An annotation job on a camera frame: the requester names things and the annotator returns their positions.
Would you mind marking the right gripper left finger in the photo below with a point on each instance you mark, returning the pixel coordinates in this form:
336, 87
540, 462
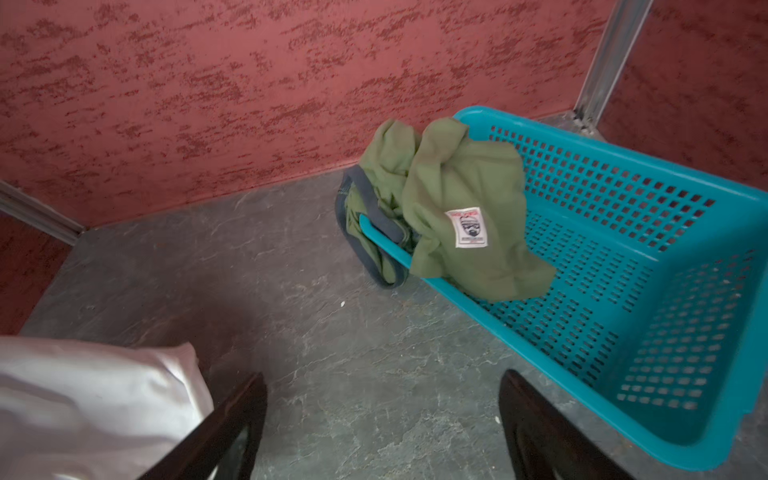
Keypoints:
226, 443

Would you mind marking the teal plastic basket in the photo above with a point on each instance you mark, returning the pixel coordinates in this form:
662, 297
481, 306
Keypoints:
656, 319

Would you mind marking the corner aluminium post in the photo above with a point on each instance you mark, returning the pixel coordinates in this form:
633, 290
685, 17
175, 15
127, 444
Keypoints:
28, 210
619, 36

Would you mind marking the right corner aluminium post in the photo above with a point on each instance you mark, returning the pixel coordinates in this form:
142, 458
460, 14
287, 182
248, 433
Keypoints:
619, 36

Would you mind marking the left corner aluminium post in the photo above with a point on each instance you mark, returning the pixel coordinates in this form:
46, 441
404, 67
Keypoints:
28, 210

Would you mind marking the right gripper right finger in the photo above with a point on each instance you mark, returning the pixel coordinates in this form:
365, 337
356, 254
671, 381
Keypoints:
541, 442

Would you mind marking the white tank top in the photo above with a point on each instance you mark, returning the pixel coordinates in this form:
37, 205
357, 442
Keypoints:
83, 410

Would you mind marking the green tank top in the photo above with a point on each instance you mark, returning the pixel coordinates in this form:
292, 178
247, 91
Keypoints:
438, 204

